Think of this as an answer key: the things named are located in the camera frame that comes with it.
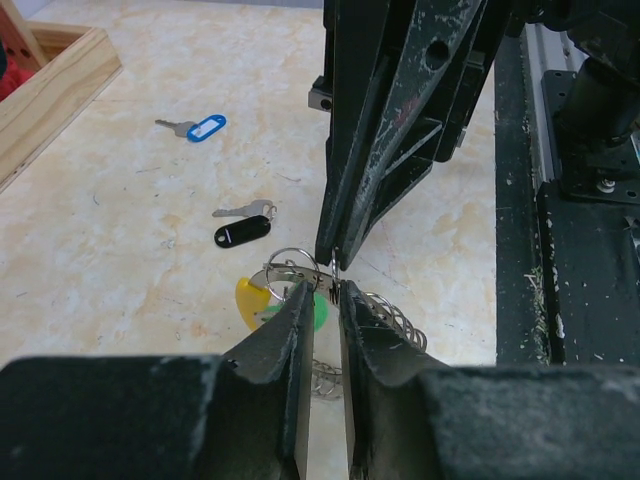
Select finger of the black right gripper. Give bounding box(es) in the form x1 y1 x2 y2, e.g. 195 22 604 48
315 1 415 260
331 0 516 272

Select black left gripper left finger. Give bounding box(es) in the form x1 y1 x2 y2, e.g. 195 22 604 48
199 282 314 479

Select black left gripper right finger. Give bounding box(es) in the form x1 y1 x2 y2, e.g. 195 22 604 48
339 281 449 479

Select large keyring with small rings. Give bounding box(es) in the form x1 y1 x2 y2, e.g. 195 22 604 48
247 246 429 399

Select green tagged key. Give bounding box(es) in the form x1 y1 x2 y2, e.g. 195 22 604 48
254 293 329 332

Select black tagged key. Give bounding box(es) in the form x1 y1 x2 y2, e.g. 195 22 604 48
212 199 277 249

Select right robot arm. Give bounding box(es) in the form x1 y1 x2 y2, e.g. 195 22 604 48
309 1 639 269

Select blue tagged key bunch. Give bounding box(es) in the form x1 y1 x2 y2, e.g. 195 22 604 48
155 114 227 143

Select wooden clothes rack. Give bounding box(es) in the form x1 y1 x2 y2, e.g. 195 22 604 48
1 1 122 189

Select red cloth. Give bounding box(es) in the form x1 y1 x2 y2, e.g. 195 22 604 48
0 43 34 101

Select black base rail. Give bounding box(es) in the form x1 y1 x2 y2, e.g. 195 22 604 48
494 25 639 366

